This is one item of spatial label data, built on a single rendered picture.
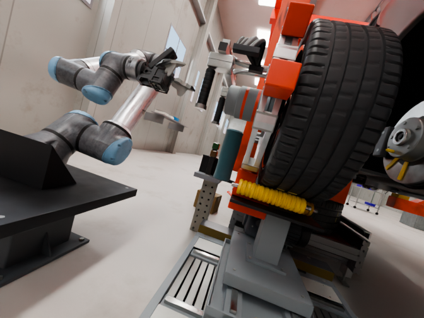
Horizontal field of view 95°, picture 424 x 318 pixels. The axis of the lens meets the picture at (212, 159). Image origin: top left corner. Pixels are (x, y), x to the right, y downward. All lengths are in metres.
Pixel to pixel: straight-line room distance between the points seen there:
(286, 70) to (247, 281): 0.66
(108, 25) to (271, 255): 4.10
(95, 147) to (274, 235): 0.85
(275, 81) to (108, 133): 0.74
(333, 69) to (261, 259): 0.72
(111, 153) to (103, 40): 3.40
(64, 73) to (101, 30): 3.45
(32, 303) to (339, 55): 1.15
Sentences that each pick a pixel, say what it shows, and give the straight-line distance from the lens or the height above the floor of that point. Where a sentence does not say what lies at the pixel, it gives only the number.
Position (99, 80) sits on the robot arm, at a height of 0.74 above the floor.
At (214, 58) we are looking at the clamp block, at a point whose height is 0.93.
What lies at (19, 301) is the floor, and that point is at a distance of 0.96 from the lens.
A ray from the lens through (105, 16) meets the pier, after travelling 4.41.
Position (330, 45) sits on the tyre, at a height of 0.98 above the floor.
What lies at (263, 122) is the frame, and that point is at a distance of 0.61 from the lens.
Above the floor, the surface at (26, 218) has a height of 0.30.
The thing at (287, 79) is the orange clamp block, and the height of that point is 0.84.
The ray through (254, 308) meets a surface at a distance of 0.83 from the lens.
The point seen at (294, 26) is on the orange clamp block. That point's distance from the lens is 0.81.
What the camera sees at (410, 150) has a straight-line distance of 0.93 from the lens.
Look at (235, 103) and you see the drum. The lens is 0.84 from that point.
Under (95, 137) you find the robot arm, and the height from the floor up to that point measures 0.52.
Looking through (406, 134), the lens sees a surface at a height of 0.85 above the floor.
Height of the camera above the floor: 0.62
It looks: 3 degrees down
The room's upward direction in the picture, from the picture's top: 16 degrees clockwise
